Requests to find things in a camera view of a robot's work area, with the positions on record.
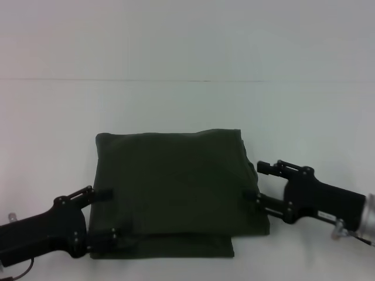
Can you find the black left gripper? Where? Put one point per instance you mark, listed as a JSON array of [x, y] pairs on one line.
[[47, 231]]

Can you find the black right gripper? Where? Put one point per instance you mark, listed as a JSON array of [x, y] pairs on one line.
[[322, 196]]

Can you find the dark green shirt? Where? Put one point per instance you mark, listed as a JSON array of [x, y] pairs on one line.
[[175, 190]]

